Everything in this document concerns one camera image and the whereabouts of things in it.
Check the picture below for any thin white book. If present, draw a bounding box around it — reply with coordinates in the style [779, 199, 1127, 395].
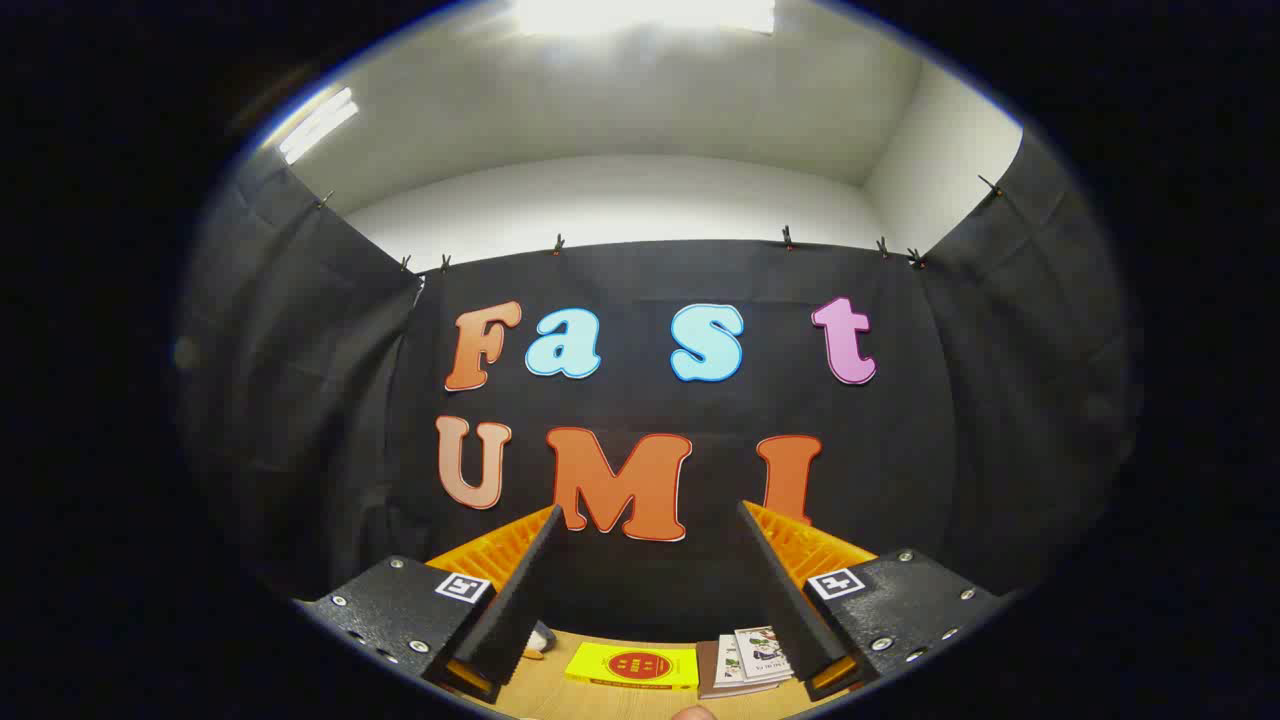
[714, 634, 749, 687]

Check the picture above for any row of small cloth clips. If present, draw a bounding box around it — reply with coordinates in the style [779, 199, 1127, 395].
[315, 175, 1004, 273]

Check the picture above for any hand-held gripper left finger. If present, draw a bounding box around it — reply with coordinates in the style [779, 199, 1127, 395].
[295, 503, 566, 706]

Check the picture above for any narrow ceiling light strip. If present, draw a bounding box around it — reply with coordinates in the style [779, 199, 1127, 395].
[278, 87, 359, 166]

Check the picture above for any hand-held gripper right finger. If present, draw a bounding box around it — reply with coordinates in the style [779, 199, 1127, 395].
[737, 500, 1006, 701]

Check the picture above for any illustrated white book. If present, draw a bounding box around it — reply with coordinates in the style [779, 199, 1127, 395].
[735, 627, 796, 682]

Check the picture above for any yellow book with red label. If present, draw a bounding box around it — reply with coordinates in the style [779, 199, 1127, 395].
[565, 642, 699, 691]

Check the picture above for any wide ceiling light panel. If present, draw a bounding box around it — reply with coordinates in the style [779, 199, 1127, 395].
[512, 0, 777, 37]

